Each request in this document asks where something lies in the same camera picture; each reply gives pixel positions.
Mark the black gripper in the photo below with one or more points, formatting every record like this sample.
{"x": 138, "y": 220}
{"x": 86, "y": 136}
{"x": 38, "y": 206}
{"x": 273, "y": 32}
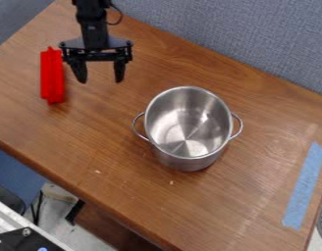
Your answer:
{"x": 97, "y": 45}

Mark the red long block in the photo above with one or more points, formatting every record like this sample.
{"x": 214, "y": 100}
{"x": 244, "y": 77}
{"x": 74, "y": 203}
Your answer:
{"x": 51, "y": 76}

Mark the stainless steel pot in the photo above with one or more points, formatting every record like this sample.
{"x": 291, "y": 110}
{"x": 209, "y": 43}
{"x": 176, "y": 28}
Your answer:
{"x": 189, "y": 126}

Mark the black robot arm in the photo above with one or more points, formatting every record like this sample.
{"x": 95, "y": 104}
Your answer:
{"x": 94, "y": 10}

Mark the black round object at left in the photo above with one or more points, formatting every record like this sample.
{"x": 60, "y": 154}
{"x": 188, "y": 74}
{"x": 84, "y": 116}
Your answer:
{"x": 10, "y": 199}

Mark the black device with blue light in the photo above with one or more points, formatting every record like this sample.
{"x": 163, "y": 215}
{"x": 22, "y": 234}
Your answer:
{"x": 26, "y": 239}

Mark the blue tape strip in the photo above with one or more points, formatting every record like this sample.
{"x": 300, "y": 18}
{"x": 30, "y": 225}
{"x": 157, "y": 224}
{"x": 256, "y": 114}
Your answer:
{"x": 304, "y": 187}

